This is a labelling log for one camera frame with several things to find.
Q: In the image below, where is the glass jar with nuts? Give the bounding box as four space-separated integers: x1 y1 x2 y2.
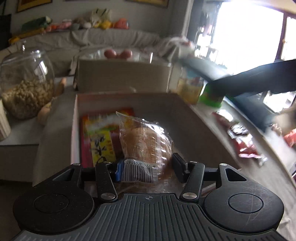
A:
1 45 55 120

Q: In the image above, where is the beige round container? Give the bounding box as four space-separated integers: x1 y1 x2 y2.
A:
76 59 171 93

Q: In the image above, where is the grey covered sofa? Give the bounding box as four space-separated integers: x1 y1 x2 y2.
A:
0 27 167 77

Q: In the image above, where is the red white snack packet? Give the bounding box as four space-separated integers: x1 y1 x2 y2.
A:
233 137 268 166

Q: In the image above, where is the clear bread snack pack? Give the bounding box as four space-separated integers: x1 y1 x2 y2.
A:
116 112 173 185

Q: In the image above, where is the red apples tray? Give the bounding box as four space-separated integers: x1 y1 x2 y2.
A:
82 48 154 63

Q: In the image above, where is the pink cardboard gift box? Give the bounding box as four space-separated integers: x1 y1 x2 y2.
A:
70 92 241 193

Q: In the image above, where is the dark red snack packet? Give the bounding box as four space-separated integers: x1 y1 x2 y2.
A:
227 124 249 139

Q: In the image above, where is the stuffed toys row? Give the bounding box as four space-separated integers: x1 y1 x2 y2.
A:
9 8 130 45

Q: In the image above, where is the gold framed red picture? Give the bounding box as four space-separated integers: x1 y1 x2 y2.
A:
16 0 53 13

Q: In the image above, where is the red lid plastic jar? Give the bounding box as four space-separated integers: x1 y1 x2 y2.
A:
176 67 204 105

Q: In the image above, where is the green base snack jar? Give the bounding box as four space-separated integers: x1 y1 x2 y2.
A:
198 85 224 108

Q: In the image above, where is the red yellow snack bag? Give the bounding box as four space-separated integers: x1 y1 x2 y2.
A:
80 108 134 168

